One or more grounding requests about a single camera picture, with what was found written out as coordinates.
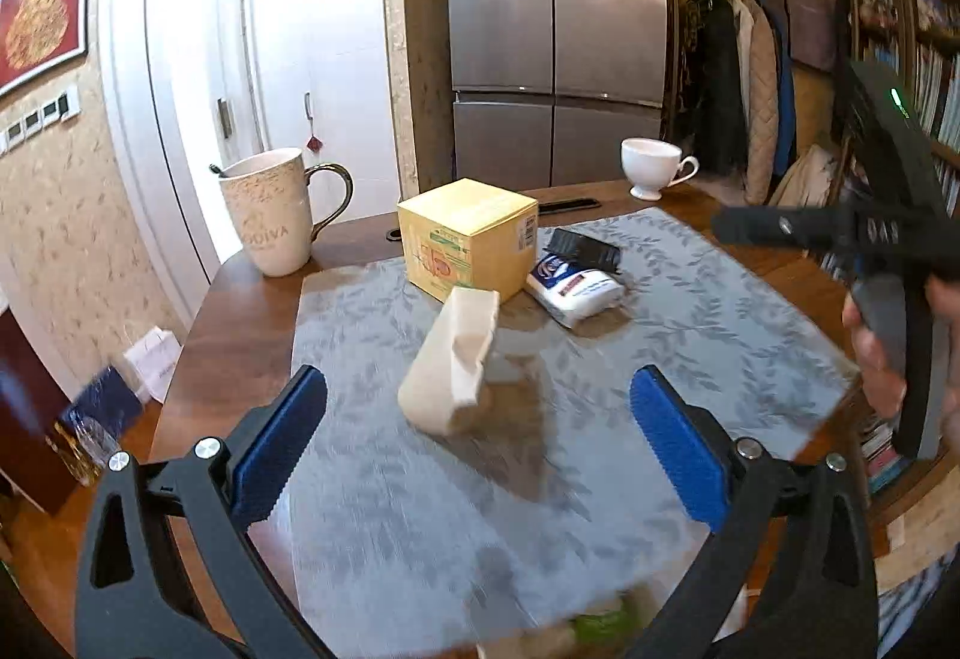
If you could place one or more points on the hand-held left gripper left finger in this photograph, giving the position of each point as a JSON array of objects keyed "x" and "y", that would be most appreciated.
[{"x": 274, "y": 438}]

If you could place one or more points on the silver refrigerator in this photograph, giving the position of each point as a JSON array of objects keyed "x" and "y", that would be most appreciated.
[{"x": 555, "y": 44}]

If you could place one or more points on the row of wall switches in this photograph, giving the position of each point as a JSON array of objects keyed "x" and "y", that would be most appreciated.
[{"x": 41, "y": 119}]

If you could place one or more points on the yellow cardboard box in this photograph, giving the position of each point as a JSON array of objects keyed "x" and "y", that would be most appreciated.
[{"x": 465, "y": 239}]

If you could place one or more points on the white mug with gold dots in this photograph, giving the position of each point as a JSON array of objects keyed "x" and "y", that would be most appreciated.
[{"x": 274, "y": 216}]

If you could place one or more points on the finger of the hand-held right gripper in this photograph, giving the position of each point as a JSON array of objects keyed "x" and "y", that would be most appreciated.
[{"x": 787, "y": 228}]

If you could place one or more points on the black small pouch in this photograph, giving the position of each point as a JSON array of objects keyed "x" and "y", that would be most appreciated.
[{"x": 581, "y": 250}]

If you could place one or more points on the white packet with blue print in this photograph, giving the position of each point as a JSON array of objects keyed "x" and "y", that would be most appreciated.
[{"x": 574, "y": 291}]

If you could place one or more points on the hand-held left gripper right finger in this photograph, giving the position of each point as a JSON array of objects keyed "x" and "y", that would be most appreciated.
[{"x": 679, "y": 441}]

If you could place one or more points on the person's right hand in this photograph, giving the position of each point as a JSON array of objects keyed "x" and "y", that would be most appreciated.
[{"x": 877, "y": 366}]

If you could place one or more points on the beige carton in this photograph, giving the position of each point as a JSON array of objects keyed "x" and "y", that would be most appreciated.
[{"x": 446, "y": 366}]

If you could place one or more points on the white teacup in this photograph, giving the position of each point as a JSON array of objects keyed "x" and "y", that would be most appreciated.
[{"x": 652, "y": 164}]

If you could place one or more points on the rack of hanging coats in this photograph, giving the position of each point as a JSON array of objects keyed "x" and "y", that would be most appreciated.
[{"x": 735, "y": 66}]

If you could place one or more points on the dark blue gift bag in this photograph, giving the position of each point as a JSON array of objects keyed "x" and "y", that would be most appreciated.
[{"x": 101, "y": 408}]

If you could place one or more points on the green wrapper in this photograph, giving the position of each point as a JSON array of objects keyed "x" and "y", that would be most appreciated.
[{"x": 604, "y": 629}]

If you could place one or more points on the grey leaf-pattern placemat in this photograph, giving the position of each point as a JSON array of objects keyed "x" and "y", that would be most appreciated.
[{"x": 675, "y": 344}]

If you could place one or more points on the red framed picture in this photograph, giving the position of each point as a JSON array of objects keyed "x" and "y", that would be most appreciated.
[{"x": 41, "y": 6}]

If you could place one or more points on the dark spoon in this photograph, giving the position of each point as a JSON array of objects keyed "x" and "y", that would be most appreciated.
[{"x": 216, "y": 167}]

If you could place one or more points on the white closet door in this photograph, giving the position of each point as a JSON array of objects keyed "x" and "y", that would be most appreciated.
[{"x": 330, "y": 29}]

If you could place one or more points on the wooden bookshelf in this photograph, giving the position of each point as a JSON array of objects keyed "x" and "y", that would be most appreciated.
[{"x": 930, "y": 66}]

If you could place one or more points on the dark red counter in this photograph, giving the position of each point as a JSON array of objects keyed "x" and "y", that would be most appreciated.
[{"x": 30, "y": 404}]

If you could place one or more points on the white paper bag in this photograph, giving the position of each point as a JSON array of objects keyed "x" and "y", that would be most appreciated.
[{"x": 154, "y": 363}]

